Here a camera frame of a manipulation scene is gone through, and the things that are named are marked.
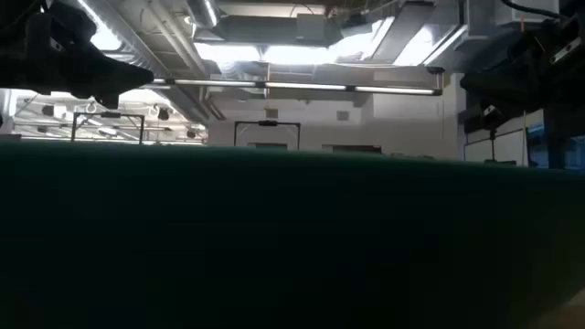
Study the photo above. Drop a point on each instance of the narrow black rig frame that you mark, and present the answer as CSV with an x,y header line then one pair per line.
x,y
267,123

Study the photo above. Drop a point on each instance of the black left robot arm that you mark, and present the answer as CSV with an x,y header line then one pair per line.
x,y
11,45

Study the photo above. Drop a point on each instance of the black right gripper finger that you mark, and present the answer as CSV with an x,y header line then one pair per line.
x,y
493,87

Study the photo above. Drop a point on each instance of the small grey wall vent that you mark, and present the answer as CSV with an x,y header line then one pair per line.
x,y
343,115
271,113

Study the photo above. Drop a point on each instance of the grey ceiling air unit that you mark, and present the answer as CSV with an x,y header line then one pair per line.
x,y
313,27

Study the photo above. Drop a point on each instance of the dark door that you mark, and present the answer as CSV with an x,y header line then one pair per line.
x,y
269,146

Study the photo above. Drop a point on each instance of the dark shelf unit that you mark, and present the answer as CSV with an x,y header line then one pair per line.
x,y
352,148

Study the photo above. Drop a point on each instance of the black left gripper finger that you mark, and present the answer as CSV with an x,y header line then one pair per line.
x,y
121,77

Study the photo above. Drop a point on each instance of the long ceiling light bar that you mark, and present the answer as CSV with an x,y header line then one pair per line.
x,y
297,86

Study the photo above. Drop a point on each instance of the round silver duct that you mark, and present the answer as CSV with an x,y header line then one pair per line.
x,y
203,13

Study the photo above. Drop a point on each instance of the black hanging spotlight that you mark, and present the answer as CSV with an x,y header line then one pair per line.
x,y
48,110
163,114
191,134

